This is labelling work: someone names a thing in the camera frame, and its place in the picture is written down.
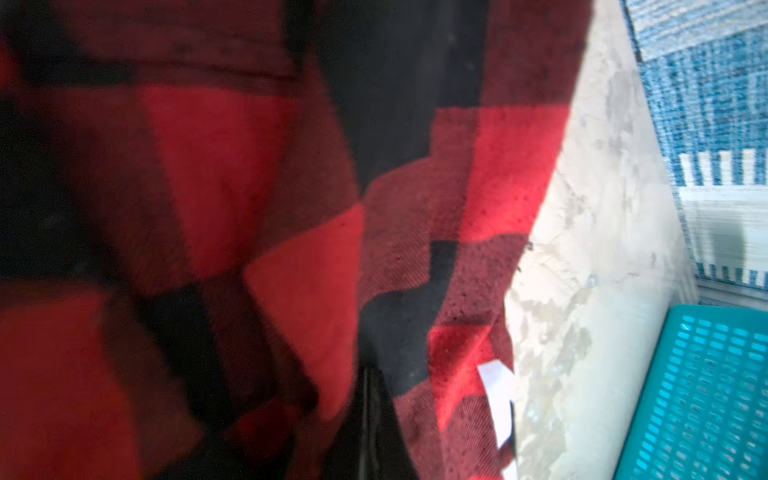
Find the red black plaid shirt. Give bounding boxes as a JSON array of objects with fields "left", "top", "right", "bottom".
[{"left": 1, "top": 1, "right": 592, "bottom": 479}]

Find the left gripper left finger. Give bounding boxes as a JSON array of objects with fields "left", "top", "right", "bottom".
[{"left": 322, "top": 366, "right": 369, "bottom": 480}]

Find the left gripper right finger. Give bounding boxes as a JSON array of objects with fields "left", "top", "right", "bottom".
[{"left": 367, "top": 367, "right": 418, "bottom": 480}]

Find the teal plastic basket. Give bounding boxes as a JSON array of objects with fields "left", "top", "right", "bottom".
[{"left": 614, "top": 305, "right": 767, "bottom": 479}]

